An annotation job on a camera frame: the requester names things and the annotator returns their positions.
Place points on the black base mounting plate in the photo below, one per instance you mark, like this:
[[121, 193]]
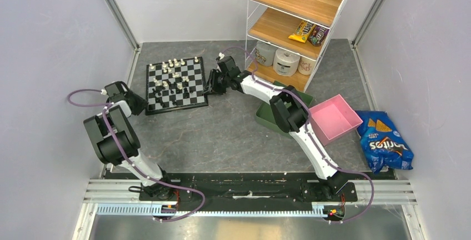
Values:
[[246, 192]]

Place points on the yellow M&M candy bag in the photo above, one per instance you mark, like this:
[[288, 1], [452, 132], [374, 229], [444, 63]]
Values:
[[302, 32]]

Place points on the white wire wooden shelf unit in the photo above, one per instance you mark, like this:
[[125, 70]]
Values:
[[272, 21]]

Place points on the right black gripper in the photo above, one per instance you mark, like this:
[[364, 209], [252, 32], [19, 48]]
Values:
[[211, 87]]

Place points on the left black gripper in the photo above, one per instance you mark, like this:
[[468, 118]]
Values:
[[142, 102]]

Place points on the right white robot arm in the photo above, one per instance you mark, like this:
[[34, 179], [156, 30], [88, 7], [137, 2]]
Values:
[[325, 168]]

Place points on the blue Doritos chip bag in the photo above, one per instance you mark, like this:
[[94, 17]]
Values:
[[382, 144]]

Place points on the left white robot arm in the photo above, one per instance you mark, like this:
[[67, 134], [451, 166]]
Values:
[[115, 141]]

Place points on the grey mug with drawing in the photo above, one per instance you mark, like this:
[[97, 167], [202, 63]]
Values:
[[265, 53]]

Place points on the green square tray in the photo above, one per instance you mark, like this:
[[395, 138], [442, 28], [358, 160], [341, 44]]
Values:
[[284, 114]]

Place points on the white toilet paper roll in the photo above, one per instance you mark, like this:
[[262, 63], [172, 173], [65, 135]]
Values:
[[285, 62]]

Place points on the black white chessboard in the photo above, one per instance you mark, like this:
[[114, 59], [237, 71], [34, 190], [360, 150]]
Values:
[[175, 84]]

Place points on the pink square tray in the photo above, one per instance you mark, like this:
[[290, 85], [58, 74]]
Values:
[[333, 119]]

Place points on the brown M&M candy bag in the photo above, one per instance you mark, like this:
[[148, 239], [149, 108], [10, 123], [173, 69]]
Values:
[[318, 35]]

